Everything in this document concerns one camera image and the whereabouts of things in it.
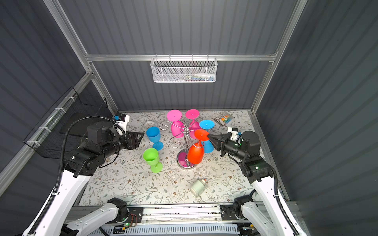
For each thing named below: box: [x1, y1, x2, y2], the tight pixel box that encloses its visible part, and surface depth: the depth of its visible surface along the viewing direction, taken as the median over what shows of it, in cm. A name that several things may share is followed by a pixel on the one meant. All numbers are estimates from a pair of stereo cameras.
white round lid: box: [142, 119, 159, 133], surface depth 110 cm
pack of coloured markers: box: [214, 115, 232, 126], surface depth 117 cm
